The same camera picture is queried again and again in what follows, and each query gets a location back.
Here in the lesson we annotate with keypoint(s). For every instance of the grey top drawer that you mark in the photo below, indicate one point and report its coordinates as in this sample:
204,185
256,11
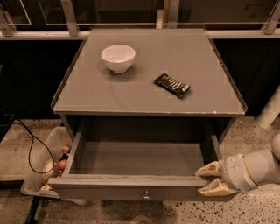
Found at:
137,158

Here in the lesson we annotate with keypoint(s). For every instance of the red apple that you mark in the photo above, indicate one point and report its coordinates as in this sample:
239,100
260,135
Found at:
62,164

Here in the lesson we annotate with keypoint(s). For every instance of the black snack bar wrapper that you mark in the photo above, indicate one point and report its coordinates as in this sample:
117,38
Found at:
172,85

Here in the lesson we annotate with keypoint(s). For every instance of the metal window railing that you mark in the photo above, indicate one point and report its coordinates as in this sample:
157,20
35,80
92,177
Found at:
74,19

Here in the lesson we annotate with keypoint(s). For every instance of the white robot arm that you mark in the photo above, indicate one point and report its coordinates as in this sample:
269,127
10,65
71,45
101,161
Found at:
251,154

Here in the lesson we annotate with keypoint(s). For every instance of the clear plastic bin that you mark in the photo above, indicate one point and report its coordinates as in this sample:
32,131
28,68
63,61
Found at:
44,165

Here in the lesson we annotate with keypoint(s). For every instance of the white ceramic bowl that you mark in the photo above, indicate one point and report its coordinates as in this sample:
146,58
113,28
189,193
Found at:
118,58

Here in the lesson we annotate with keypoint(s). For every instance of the grey drawer cabinet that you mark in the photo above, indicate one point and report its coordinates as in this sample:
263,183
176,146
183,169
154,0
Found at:
176,72

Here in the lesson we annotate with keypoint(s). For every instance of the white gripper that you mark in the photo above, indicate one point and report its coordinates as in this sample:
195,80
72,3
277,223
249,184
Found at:
235,171

